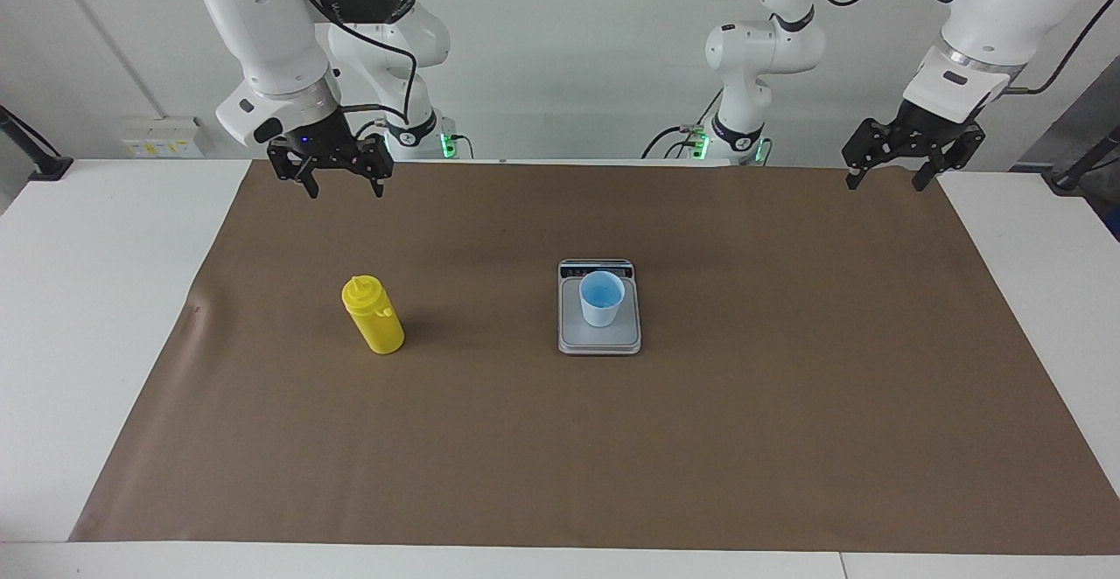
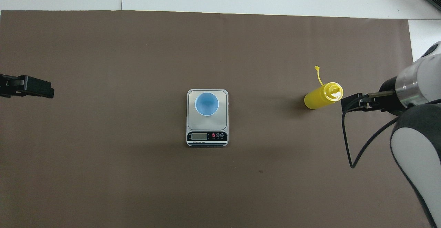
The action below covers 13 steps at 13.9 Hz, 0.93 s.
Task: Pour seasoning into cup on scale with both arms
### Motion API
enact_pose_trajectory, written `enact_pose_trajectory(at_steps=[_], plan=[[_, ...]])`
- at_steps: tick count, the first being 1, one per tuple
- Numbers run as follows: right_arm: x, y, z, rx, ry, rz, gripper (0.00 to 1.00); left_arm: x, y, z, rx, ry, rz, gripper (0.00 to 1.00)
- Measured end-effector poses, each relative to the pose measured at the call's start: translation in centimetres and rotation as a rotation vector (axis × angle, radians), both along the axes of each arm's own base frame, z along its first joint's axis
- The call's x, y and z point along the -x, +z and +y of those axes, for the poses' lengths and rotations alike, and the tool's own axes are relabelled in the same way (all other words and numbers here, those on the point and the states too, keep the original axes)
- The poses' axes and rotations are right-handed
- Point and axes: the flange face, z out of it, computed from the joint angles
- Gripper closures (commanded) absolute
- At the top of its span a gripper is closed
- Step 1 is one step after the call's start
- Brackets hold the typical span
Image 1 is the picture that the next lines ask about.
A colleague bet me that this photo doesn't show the brown paper table mat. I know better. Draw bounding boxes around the brown paper table mat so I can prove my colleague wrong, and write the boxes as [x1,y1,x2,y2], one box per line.
[68,157,1120,555]

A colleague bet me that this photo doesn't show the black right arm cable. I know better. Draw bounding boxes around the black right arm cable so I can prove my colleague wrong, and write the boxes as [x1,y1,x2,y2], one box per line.
[293,0,417,125]

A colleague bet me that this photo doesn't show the dark grey panel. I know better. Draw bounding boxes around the dark grey panel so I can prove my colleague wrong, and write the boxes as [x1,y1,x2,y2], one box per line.
[1011,54,1120,213]

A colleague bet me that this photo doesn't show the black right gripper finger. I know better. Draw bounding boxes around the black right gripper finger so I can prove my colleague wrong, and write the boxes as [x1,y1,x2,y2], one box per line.
[267,137,321,200]
[353,133,394,199]

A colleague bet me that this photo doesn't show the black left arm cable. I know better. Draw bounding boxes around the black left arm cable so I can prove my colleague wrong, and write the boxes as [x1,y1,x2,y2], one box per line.
[809,0,1120,97]

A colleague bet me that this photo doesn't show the light blue paper cup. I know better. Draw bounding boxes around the light blue paper cup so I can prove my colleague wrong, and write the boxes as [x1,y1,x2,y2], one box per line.
[579,270,627,329]

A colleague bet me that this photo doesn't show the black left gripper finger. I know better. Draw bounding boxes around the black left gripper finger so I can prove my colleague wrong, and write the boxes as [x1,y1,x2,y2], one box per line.
[842,117,907,191]
[913,122,987,193]

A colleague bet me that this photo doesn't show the white wall socket strip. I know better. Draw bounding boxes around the white wall socket strip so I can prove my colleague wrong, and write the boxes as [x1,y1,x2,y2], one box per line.
[121,115,204,158]

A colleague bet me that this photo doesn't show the silver digital kitchen scale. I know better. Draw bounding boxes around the silver digital kitchen scale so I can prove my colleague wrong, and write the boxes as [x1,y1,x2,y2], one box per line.
[557,257,642,356]

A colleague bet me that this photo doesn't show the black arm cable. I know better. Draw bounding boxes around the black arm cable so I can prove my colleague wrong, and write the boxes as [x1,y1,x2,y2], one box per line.
[809,0,1120,97]
[293,0,417,125]

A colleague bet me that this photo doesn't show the black clamp stand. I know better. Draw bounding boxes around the black clamp stand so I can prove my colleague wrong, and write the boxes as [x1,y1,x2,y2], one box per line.
[0,105,74,182]
[1041,124,1120,193]

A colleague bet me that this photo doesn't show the yellow squeeze bottle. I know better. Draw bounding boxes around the yellow squeeze bottle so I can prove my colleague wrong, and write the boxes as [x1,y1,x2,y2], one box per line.
[341,275,406,356]

